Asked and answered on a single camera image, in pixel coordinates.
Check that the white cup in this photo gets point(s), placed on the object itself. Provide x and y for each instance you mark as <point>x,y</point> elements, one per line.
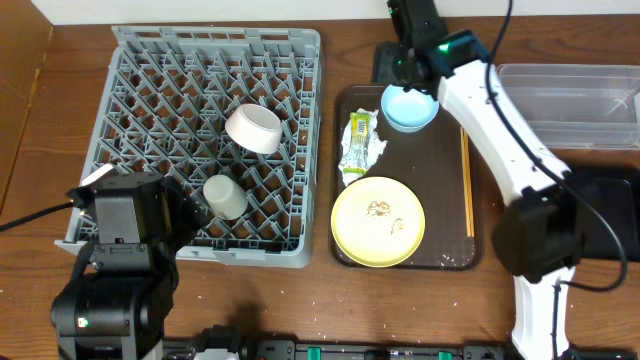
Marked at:
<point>227,199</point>

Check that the light blue bowl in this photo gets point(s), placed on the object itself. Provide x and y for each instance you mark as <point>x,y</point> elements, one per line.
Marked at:
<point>408,112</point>

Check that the clear plastic bin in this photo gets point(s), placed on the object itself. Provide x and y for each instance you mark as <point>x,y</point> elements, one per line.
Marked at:
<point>573,106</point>

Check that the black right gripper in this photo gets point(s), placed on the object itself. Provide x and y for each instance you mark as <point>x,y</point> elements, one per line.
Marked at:
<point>409,73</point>

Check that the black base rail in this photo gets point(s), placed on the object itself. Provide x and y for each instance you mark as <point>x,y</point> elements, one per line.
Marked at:
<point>224,342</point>

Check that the grey dishwasher rack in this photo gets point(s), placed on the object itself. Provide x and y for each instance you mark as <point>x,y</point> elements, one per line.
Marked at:
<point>167,97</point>

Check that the food scraps on plate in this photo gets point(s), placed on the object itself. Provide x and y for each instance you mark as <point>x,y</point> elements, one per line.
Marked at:
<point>382,212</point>

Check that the dark brown tray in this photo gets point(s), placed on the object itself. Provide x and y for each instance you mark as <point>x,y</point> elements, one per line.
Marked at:
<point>435,164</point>

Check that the yellow green snack wrapper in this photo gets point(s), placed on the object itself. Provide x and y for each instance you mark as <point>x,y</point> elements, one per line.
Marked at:
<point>361,145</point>

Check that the black bin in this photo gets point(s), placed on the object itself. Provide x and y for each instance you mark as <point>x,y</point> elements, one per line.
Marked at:
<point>615,195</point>

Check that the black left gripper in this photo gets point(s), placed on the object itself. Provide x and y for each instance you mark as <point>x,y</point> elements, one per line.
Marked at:
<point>182,211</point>

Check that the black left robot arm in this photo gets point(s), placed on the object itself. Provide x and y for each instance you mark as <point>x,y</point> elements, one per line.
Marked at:
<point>122,284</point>

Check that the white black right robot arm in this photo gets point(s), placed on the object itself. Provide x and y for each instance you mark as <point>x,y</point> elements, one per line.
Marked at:
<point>538,239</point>

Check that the white pink bowl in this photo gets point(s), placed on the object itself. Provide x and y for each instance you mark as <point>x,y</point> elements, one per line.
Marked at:
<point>255,128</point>

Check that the yellow plate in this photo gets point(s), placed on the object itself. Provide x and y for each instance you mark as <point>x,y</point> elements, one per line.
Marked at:
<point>367,241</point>

